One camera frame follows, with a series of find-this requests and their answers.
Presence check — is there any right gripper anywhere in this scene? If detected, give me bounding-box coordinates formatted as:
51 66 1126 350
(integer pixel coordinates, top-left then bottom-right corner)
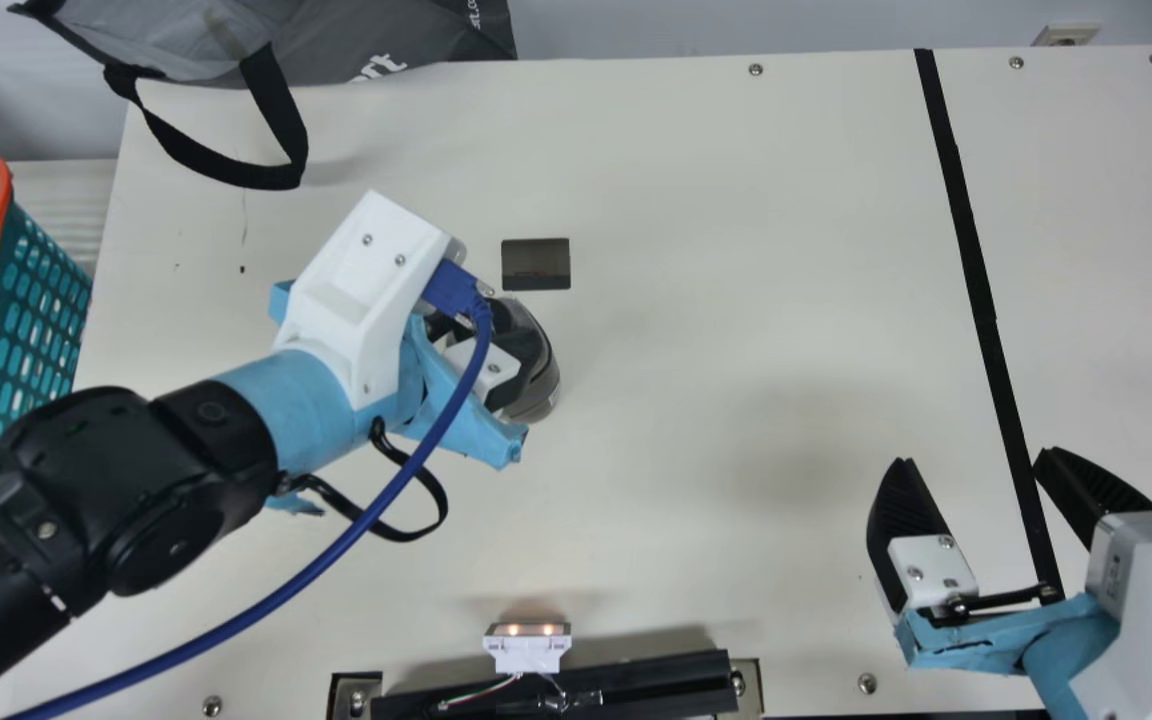
866 446 1152 716

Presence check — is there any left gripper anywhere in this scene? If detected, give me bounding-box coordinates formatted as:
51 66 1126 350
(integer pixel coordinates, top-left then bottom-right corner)
208 282 529 476

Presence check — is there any dark coffee bottle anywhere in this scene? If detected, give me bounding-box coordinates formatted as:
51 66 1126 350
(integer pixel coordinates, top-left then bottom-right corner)
481 297 563 421

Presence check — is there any small square scanner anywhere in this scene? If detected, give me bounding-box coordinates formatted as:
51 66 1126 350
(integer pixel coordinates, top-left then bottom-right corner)
501 238 572 292

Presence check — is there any black strip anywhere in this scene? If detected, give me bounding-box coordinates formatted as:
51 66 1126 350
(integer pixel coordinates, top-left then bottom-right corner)
914 48 1067 601

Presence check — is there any white light module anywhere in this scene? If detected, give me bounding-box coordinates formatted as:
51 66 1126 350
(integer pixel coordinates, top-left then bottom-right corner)
482 620 573 674

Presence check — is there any blue cable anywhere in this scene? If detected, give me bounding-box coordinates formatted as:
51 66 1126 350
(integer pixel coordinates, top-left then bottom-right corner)
1 258 495 720

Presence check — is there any black cable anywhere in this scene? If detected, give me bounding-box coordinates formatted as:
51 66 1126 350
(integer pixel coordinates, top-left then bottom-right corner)
281 418 450 544

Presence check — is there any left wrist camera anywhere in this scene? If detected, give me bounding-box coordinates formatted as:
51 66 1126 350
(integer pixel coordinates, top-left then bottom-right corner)
273 190 467 411

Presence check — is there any dark grey bag with straps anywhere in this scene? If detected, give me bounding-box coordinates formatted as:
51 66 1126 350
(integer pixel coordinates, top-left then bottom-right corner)
8 0 519 191

